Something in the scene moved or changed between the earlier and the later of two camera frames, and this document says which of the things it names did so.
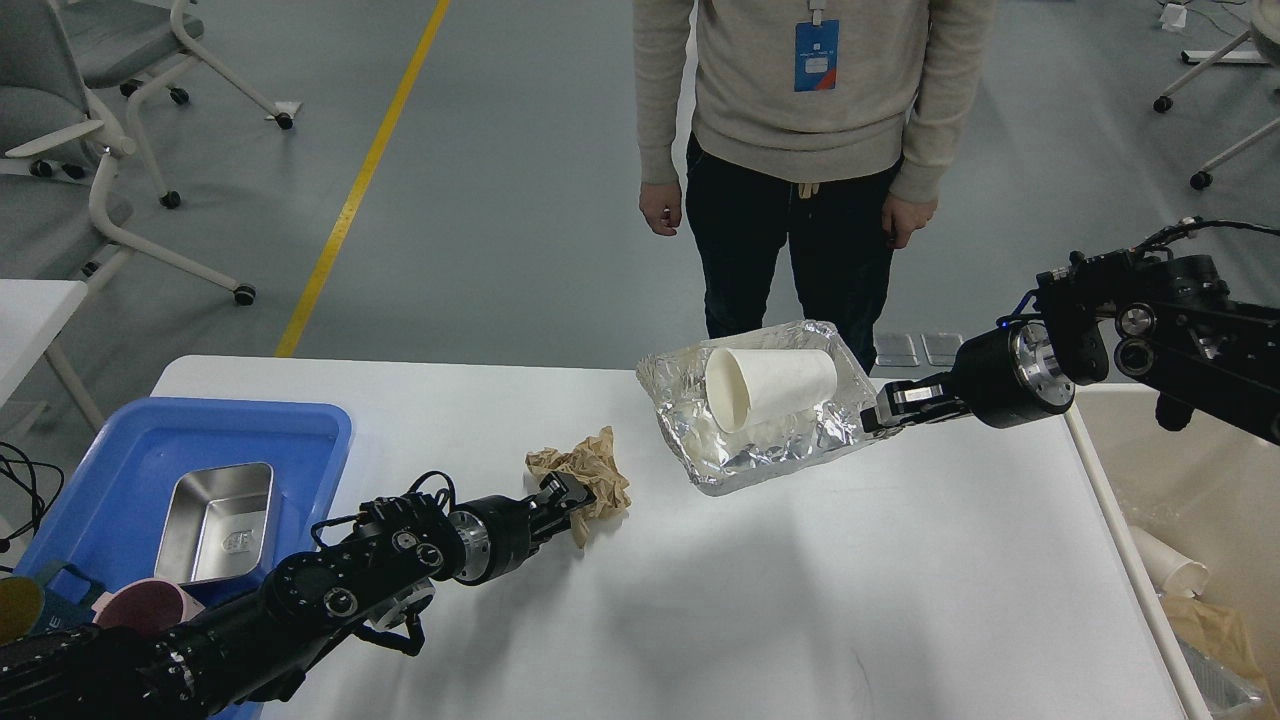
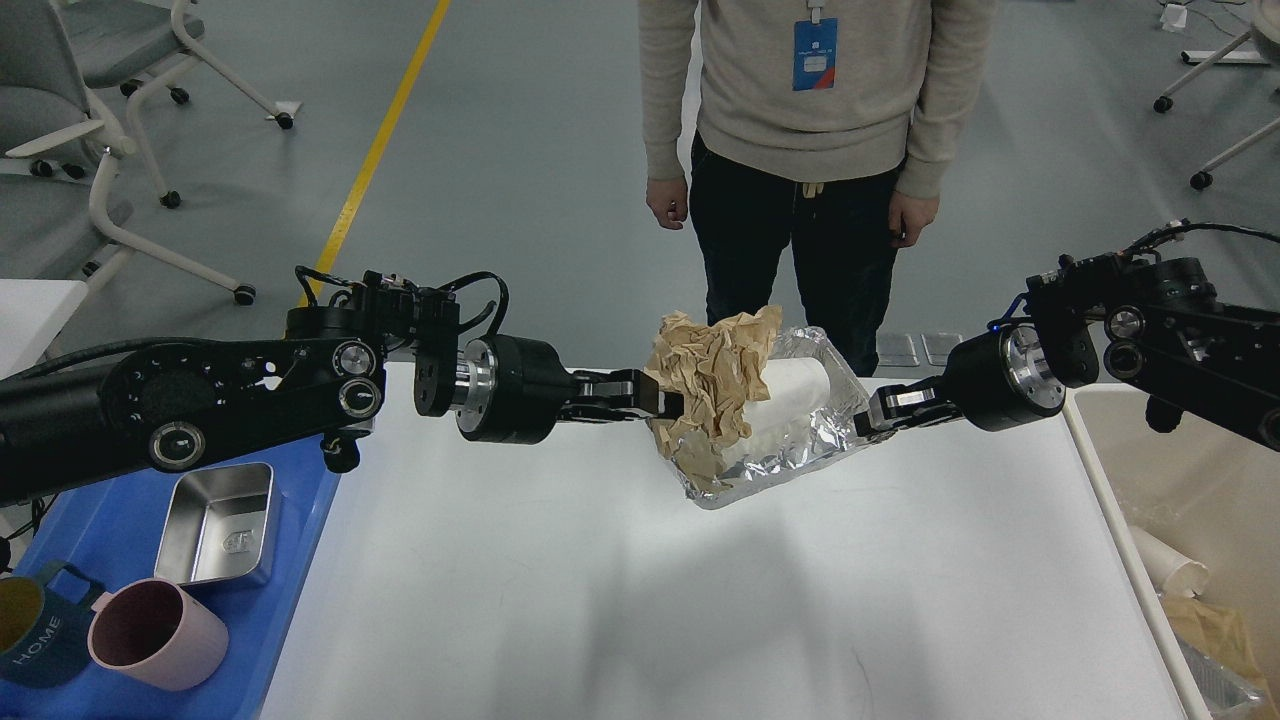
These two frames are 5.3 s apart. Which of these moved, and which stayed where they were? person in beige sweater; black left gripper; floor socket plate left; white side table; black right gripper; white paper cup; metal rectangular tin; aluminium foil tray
Moved: white paper cup; black left gripper
Stayed: metal rectangular tin; white side table; floor socket plate left; person in beige sweater; black right gripper; aluminium foil tray
